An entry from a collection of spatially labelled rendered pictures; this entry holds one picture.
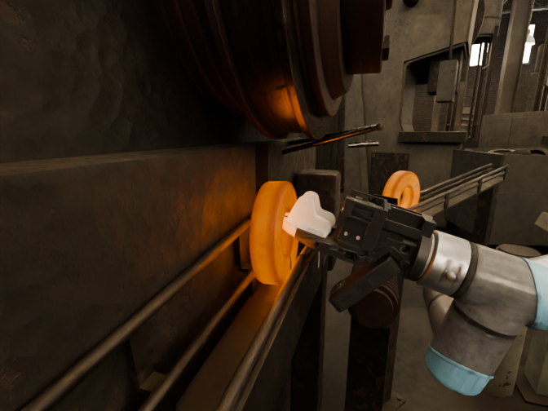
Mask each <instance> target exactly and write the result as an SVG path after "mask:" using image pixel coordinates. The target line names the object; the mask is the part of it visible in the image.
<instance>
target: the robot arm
mask: <svg viewBox="0 0 548 411"><path fill-rule="evenodd" d="M358 194H360V195H363V196H366V197H371V198H373V199H376V201H375V204H374V203H372V202H369V201H367V202H366V201H362V198H363V197H358ZM432 219H433V217H432V216H430V215H427V214H422V213H419V212H417V211H414V210H409V209H406V208H404V207H401V206H398V205H393V204H391V203H388V202H387V200H386V199H383V198H380V197H376V196H373V195H370V194H367V193H364V192H360V191H357V190H354V189H352V190H351V192H350V195H349V196H347V197H346V199H345V201H344V203H343V206H342V209H341V210H340V211H339V214H338V218H337V221H336V223H335V217H334V215H333V214H332V213H330V212H328V211H326V210H322V209H321V207H320V200H319V196H318V194H317V193H315V192H312V191H309V192H305V193H304V194H303V196H301V197H300V198H299V199H298V200H297V201H296V203H295V205H294V207H293V209H292V210H291V211H290V213H285V217H284V221H283V226H282V228H283V229H284V230H285V231H286V232H288V233H289V234H290V235H291V236H293V237H295V239H296V240H298V241H300V242H302V243H303V244H305V245H307V246H309V247H311V248H312V249H314V250H317V251H319V252H321V253H323V254H327V255H330V256H334V257H336V258H338V259H341V260H343V261H345V262H349V263H354V264H362V263H363V264H364V265H363V266H361V267H360V268H358V269H357V270H356V271H354V272H353V273H352V274H351V275H349V276H348V277H346V278H345V279H341V280H340V281H339V282H337V283H336V284H335V285H334V286H333V287H332V289H331V292H330V293H331V294H330V296H329V302H330V303H331V304H332V305H333V306H334V308H335V309H336V310H337V311H338V312H340V313H341V312H343V311H344V310H346V309H348V308H349V307H351V306H353V305H354V304H355V303H356V302H357V301H359V300H360V299H362V298H363V297H364V296H366V295H367V294H369V293H371V292H372V291H374V290H375V289H377V288H378V287H379V286H381V285H383V284H384V283H386V282H387V281H389V280H390V279H391V278H393V277H394V276H396V275H397V274H399V273H400V272H402V277H403V278H405V279H408V280H410V281H416V283H417V284H418V285H421V286H422V296H423V299H424V302H425V303H426V307H427V310H428V316H429V319H430V322H431V328H432V332H433V334H434V337H433V340H432V342H431V343H429V345H428V347H429V348H428V350H427V353H426V356H425V362H426V366H427V368H428V370H429V371H430V373H431V374H432V375H433V377H434V378H435V379H436V380H437V381H438V382H440V383H441V384H442V385H444V386H445V387H447V388H448V389H449V390H451V391H455V392H457V393H459V394H461V395H464V396H475V395H478V394H479V393H480V392H481V391H482V390H483V389H484V387H485V386H486V384H487V383H488V381H489V380H490V379H492V378H493V377H494V373H495V371H496V369H497V367H498V366H499V364H500V363H501V362H502V359H503V358H504V356H505V354H506V353H507V352H508V350H509V348H510V346H511V344H512V343H513V342H514V340H515V338H516V337H517V335H519V334H520V332H521V331H522V329H523V327H524V326H527V327H529V328H531V329H533V328H536V329H541V330H548V254H547V255H542V256H538V257H534V258H530V259H526V258H524V257H516V256H514V255H511V254H507V253H504V252H501V251H498V250H494V249H491V248H488V247H486V246H483V245H479V244H476V243H473V242H470V241H468V240H464V239H462V238H459V237H456V236H452V235H449V234H446V233H443V232H439V231H436V230H435V226H436V222H435V221H434V220H432ZM434 230H435V231H434ZM405 245H406V246H405ZM401 262H403V267H402V265H401Z"/></svg>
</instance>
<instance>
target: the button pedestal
mask: <svg viewBox="0 0 548 411"><path fill-rule="evenodd" d="M535 224H536V225H537V226H539V227H541V228H543V229H544V230H546V231H548V213H546V212H542V213H541V214H540V216H539V217H538V219H537V221H536V222H535ZM515 385H516V386H517V388H518V390H519V393H520V394H521V396H522V397H523V399H524V402H525V403H528V404H534V405H538V406H541V407H546V408H548V330H541V329H536V328H534V330H533V336H532V340H531V343H530V348H529V351H528V358H527V361H526V365H525V366H523V365H519V368H518V373H517V376H516V380H515Z"/></svg>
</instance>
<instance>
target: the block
mask: <svg viewBox="0 0 548 411"><path fill-rule="evenodd" d="M340 188H341V174H340V172H339V171H337V170H309V169H305V170H302V171H300V172H298V173H297V174H296V176H295V192H296V196H297V199H299V198H300V197H301V196H303V194H304V193H305V192H309V191H312V192H315V193H317V194H318V196H319V200H320V207H321V209H322V210H326V211H328V212H330V213H332V214H333V215H334V217H335V223H336V221H337V218H338V214H339V204H340ZM336 259H337V258H336V257H334V256H330V255H328V268H327V271H332V270H333V268H334V264H335V262H336Z"/></svg>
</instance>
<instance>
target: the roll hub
mask: <svg viewBox="0 0 548 411"><path fill-rule="evenodd" d="M340 3H341V24H342V47H343V54H344V60H345V65H346V69H347V72H348V73H349V74H350V75H351V74H366V73H380V72H381V71H382V46H383V42H384V36H385V28H386V18H387V10H390V9H391V8H392V4H393V0H340Z"/></svg>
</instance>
